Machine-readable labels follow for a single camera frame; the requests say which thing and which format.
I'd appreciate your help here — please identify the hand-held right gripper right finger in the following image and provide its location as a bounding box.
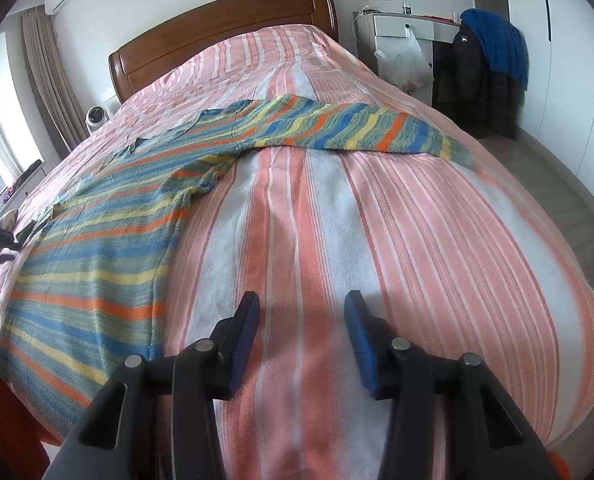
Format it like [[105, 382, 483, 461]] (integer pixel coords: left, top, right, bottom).
[[343, 290, 553, 480]]

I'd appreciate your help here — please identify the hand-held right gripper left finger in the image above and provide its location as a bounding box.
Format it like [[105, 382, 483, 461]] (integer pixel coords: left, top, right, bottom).
[[42, 291, 261, 480]]

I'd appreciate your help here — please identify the striped knit sweater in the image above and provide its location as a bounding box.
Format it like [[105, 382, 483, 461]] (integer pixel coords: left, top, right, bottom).
[[0, 94, 474, 436]]

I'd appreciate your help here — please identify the white window bench cabinet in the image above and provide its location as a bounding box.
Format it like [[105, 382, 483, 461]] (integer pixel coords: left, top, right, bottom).
[[0, 160, 46, 223]]

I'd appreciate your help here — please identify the bed with pink striped sheet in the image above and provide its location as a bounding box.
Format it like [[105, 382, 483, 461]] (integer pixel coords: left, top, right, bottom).
[[0, 24, 594, 480]]

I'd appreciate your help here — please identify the beige curtain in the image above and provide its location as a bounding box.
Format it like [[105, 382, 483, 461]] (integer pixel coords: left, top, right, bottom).
[[22, 7, 90, 148]]

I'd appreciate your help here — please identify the black jacket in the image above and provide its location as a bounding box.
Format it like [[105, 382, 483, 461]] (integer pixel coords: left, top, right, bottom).
[[433, 20, 520, 141]]

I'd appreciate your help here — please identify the white plastic bag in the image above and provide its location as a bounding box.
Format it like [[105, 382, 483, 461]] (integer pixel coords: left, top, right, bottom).
[[374, 27, 435, 92]]

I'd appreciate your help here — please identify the wooden headboard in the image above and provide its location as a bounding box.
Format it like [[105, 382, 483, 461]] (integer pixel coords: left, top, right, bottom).
[[108, 0, 339, 106]]

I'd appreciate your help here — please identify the white desk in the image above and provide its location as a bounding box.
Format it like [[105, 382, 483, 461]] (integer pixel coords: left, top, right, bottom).
[[355, 10, 463, 106]]

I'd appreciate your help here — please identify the blue cloth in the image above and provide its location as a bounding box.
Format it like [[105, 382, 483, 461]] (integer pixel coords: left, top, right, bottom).
[[460, 8, 529, 92]]

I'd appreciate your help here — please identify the white wardrobe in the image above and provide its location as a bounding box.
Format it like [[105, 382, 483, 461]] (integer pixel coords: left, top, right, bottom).
[[467, 0, 594, 241]]

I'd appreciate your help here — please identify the white security camera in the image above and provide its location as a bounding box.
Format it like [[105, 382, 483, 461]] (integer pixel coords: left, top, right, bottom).
[[86, 105, 112, 133]]

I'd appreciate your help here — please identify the white cable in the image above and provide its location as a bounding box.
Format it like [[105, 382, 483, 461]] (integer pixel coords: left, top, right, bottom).
[[352, 7, 378, 46]]

